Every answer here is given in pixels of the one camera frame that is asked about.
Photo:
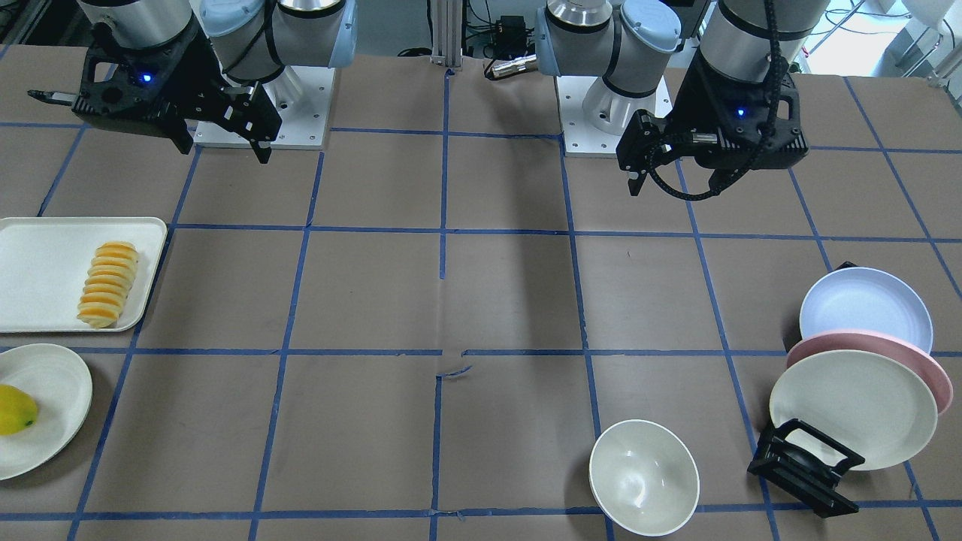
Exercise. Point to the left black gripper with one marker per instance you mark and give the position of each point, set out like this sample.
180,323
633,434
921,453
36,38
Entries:
695,101

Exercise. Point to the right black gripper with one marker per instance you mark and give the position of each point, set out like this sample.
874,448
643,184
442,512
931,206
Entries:
192,75

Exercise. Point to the blue plate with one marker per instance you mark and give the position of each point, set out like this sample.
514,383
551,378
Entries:
866,298

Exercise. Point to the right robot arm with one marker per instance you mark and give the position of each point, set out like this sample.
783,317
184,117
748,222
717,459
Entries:
253,41

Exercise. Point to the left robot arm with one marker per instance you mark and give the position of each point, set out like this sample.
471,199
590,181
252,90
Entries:
629,45

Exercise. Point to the pink plate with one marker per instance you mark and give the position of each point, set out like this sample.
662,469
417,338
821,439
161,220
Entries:
863,340

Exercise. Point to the cream plate with lemon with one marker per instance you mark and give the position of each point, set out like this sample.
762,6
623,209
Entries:
60,383

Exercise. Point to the cream plate in rack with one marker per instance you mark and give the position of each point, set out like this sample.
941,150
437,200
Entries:
865,401

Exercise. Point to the silver metal connector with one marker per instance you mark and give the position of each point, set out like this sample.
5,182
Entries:
513,67

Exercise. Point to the white rectangular tray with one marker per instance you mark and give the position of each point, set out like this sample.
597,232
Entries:
44,263

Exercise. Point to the white bowl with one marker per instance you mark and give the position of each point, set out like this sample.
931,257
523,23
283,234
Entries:
644,478

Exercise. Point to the yellow lemon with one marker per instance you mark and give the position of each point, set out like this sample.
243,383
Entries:
19,410

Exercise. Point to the black dish rack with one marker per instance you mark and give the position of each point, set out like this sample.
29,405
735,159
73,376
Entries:
806,443

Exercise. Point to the aluminium frame post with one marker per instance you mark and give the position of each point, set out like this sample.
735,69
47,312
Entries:
447,30

